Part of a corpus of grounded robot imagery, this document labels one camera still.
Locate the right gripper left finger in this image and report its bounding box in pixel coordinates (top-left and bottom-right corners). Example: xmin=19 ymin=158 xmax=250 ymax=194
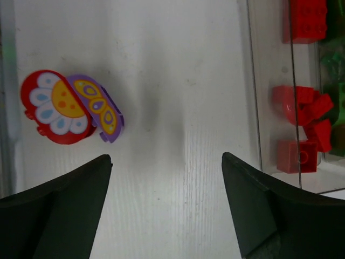
xmin=1 ymin=154 xmax=112 ymax=258

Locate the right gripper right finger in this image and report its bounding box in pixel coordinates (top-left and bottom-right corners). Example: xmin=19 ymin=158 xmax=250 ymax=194
xmin=222 ymin=152 xmax=344 ymax=258

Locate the small red square brick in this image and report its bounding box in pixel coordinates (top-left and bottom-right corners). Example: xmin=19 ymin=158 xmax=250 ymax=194
xmin=277 ymin=140 xmax=318 ymax=174

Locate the red 2x4 lego brick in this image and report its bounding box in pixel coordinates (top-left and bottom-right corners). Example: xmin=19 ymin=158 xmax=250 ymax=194
xmin=303 ymin=119 xmax=332 ymax=153

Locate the purple red flower lego stack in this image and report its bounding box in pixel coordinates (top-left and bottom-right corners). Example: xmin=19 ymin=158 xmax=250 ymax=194
xmin=20 ymin=70 xmax=125 ymax=145

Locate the red slope piece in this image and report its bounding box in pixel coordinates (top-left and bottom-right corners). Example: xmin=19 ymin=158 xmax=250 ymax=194
xmin=296 ymin=86 xmax=334 ymax=126

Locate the red square lego brick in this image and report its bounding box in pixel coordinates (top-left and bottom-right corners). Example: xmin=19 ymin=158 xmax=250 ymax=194
xmin=282 ymin=0 xmax=327 ymax=44

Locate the small red lego piece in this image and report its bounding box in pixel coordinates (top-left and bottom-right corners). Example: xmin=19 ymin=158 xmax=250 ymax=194
xmin=271 ymin=85 xmax=297 ymax=126

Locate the green L-shaped lego block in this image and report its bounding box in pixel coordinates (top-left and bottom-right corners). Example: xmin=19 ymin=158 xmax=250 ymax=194
xmin=321 ymin=51 xmax=344 ymax=157

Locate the clear compartment organizer tray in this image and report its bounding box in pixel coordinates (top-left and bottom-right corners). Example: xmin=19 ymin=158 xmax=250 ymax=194
xmin=247 ymin=1 xmax=344 ymax=195

